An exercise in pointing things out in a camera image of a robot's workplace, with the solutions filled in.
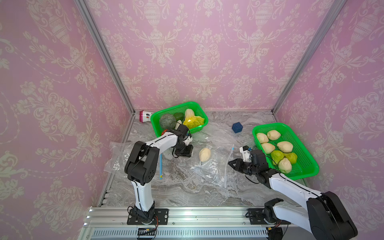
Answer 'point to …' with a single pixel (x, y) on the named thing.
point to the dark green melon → (168, 121)
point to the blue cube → (237, 127)
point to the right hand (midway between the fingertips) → (225, 167)
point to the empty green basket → (306, 165)
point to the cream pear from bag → (285, 146)
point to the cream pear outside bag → (262, 138)
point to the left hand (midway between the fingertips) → (190, 156)
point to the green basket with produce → (189, 114)
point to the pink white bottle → (145, 116)
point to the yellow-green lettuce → (194, 121)
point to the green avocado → (179, 116)
